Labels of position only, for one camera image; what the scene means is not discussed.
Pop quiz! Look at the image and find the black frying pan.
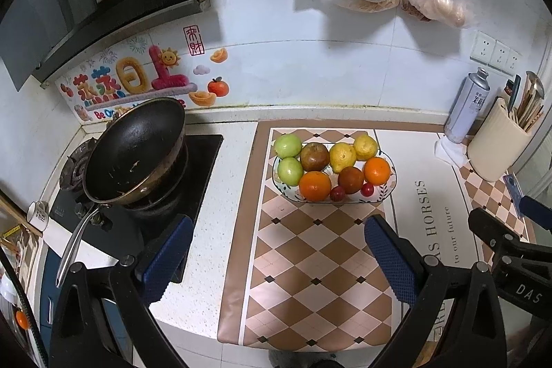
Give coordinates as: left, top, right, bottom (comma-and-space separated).
56, 97, 187, 288

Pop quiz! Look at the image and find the metal spoon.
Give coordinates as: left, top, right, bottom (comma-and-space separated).
524, 70, 545, 110

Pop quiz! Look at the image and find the white cup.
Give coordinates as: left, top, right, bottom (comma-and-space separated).
27, 201, 50, 231

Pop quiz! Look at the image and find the checkered counter mat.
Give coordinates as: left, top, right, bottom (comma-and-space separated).
217, 120, 538, 352

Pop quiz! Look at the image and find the orange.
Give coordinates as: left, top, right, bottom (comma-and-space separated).
299, 171, 332, 202
363, 157, 392, 185

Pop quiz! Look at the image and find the blue flat object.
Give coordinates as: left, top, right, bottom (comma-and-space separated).
503, 174, 524, 218

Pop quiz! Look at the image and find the yellow lemon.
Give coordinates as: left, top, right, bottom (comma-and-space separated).
329, 142, 358, 173
353, 134, 379, 160

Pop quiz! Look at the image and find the black gas stove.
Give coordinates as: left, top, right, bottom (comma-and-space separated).
41, 133, 224, 287

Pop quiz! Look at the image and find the red apple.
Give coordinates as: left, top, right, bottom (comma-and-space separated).
337, 166, 365, 195
300, 142, 331, 171

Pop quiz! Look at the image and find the green apple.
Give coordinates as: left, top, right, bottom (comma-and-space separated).
277, 157, 304, 186
274, 134, 302, 159

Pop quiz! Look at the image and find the black range hood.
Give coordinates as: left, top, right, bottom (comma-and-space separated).
0, 0, 210, 93

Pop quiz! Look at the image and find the colourful wall sticker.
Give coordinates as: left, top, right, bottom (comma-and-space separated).
55, 25, 229, 123

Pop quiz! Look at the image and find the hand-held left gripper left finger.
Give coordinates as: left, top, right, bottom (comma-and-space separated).
48, 214, 195, 368

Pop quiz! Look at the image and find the silver spray can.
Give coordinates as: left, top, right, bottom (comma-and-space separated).
444, 67, 492, 145

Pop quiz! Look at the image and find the white tissue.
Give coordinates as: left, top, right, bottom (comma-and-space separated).
434, 134, 471, 167

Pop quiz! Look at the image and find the bundle of chopsticks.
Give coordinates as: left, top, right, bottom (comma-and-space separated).
515, 86, 545, 132

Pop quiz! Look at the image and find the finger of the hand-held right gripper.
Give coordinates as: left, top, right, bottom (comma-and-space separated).
468, 208, 532, 262
520, 196, 552, 231

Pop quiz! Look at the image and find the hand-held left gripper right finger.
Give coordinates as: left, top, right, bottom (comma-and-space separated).
363, 215, 503, 368

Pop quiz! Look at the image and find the cream utensil holder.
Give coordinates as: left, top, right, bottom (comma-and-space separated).
467, 97, 533, 183

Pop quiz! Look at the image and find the black handled utensil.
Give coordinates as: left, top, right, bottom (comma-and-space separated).
504, 75, 522, 114

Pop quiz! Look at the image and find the white wall socket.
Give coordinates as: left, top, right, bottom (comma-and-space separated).
469, 31, 523, 76

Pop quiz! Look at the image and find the floral ceramic plate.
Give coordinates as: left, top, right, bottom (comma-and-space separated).
272, 144, 397, 204

